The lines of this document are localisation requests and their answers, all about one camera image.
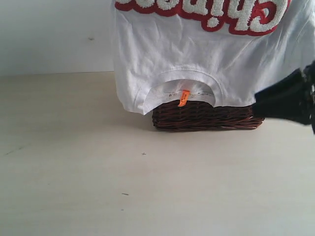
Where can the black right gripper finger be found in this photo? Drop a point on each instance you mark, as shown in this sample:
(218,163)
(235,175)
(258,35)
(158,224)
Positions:
(292,98)

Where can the white t-shirt red lettering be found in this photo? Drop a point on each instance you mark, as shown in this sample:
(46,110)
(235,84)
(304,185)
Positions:
(221,51)

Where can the dark brown wicker basket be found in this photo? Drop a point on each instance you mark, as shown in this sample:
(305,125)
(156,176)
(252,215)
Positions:
(201,116)

